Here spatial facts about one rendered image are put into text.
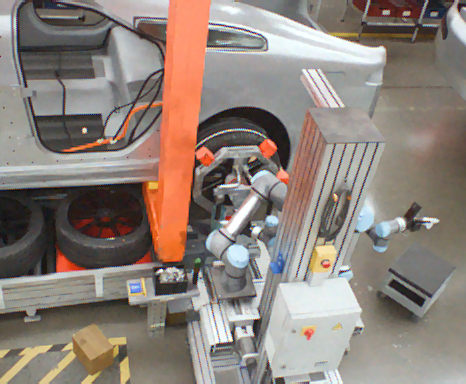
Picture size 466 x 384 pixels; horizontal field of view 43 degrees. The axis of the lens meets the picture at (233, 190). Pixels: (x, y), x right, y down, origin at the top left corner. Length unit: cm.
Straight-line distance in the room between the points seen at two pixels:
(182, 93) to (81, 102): 162
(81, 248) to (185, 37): 168
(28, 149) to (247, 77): 138
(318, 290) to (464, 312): 217
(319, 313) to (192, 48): 135
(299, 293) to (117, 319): 169
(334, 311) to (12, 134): 210
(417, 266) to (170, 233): 184
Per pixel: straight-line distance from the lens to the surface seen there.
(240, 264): 310
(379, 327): 440
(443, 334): 457
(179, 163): 320
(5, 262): 390
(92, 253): 389
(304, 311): 269
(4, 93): 354
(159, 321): 388
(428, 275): 441
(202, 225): 442
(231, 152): 365
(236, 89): 365
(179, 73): 289
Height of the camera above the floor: 327
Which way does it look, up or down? 40 degrees down
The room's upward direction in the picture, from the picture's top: 10 degrees clockwise
